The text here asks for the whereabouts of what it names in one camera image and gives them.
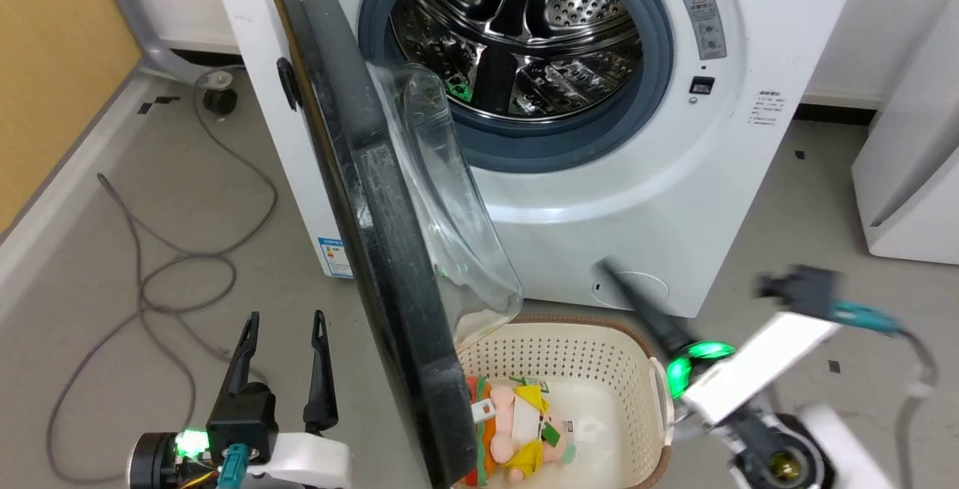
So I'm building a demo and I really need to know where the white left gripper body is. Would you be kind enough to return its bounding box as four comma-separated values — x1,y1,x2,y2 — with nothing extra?
174,429,354,489

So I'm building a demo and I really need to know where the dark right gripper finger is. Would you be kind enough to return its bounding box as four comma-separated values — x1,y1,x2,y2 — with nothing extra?
595,255,696,359

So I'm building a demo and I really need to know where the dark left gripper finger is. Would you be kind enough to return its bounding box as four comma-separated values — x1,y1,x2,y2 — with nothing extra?
303,310,339,434
219,312,261,404

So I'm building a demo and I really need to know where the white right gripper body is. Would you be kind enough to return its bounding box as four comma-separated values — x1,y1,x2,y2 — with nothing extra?
665,312,841,425

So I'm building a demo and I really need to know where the white washing machine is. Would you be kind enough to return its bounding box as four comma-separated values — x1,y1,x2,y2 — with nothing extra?
205,0,871,319

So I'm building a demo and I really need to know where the black glass washing machine door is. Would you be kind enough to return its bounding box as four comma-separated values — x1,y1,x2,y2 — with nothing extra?
258,0,525,489

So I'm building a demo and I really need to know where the grey rubber door gasket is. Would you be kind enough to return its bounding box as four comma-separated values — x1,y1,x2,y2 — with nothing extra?
357,0,675,175

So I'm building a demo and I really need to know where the steel washing machine drum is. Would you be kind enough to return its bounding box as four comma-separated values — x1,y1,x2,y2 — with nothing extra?
388,0,645,120

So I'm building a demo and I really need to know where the round white filter cover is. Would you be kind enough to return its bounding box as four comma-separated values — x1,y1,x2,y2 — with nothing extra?
590,270,670,309

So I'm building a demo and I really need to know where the cream plastic laundry basket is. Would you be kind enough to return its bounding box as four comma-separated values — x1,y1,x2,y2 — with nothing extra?
453,315,677,489

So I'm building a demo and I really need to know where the blue white energy label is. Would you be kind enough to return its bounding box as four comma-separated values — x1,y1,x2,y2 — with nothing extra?
317,237,355,280

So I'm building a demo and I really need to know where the yellow pink plush doll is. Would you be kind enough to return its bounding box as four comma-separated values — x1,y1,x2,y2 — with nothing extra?
463,374,578,487

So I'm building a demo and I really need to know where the small printed text label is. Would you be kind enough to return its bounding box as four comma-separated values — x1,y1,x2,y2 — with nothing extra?
748,88,784,128

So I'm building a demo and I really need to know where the white cabinet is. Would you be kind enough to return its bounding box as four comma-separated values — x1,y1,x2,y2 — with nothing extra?
850,0,959,266

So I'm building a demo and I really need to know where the grey warning sticker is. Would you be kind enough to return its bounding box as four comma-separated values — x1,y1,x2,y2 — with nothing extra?
681,0,728,61

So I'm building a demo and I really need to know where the left black cable teal plug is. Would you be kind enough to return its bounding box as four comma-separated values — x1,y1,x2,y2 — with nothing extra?
177,443,251,489

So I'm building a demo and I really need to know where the black cable teal plug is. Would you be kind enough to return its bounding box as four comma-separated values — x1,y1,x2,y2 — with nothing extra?
177,443,251,489
830,299,940,489

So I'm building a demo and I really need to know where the right black cable teal plug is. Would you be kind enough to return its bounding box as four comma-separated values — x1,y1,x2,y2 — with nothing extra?
830,299,940,489

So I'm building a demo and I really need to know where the grey floor cable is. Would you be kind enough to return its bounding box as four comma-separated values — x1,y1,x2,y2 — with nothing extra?
45,70,280,485

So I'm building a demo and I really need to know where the black door handle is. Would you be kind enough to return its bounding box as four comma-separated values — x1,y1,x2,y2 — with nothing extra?
275,57,302,113

